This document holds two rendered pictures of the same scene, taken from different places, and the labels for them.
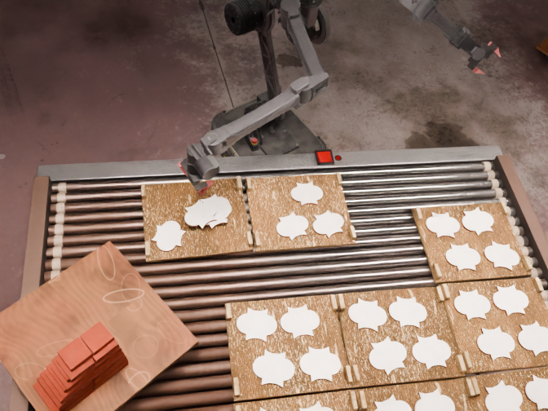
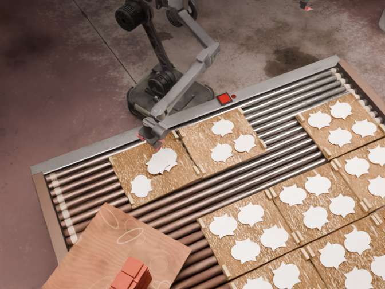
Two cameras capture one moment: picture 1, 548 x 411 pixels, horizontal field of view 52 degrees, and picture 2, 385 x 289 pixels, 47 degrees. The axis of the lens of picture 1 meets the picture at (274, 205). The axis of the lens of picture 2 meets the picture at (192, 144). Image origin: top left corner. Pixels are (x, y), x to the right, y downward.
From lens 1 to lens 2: 0.35 m
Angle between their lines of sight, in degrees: 5
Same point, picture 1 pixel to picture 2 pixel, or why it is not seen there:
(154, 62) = (66, 66)
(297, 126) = not seen: hidden behind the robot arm
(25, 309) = (67, 266)
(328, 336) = (272, 218)
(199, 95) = (107, 80)
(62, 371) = not seen: outside the picture
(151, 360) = (165, 271)
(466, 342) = (362, 192)
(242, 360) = (223, 252)
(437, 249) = (321, 137)
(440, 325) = (341, 187)
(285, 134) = not seen: hidden behind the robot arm
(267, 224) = (204, 156)
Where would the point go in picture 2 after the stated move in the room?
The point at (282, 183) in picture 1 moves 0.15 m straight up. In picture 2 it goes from (203, 125) to (204, 109)
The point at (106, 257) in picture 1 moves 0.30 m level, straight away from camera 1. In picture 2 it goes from (107, 214) to (75, 173)
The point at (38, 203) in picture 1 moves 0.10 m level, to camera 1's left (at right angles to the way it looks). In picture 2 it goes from (42, 192) to (23, 195)
